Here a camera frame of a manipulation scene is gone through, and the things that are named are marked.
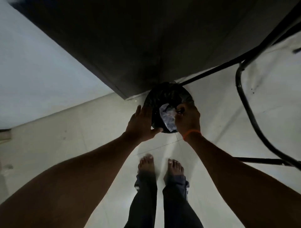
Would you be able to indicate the person's right hand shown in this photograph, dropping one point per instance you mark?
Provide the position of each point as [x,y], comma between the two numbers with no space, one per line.
[189,119]

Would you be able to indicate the person's left hand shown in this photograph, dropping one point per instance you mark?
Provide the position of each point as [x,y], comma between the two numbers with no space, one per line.
[141,126]

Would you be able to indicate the clear plastic tissue packet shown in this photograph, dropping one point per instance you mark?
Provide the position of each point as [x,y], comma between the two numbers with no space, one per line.
[168,118]

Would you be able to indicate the black trash bin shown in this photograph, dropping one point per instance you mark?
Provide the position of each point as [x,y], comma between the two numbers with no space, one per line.
[164,94]

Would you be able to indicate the person's left foot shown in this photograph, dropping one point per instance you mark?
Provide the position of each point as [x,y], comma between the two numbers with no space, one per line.
[146,164]

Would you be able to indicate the person's foot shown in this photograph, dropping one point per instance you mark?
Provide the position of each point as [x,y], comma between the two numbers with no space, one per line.
[146,164]
[174,168]

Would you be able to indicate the person's right foot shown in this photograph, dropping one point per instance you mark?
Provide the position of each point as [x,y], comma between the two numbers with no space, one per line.
[174,168]

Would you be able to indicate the orange thread wristband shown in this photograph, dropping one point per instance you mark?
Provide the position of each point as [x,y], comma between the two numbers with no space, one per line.
[191,132]

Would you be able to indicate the dark grey trousers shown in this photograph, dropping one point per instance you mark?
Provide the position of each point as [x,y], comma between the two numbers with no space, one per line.
[145,204]

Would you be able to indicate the black table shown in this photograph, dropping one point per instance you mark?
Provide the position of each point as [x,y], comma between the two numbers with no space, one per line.
[129,42]

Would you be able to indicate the black metal table frame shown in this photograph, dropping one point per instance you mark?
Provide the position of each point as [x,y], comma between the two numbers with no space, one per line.
[245,103]

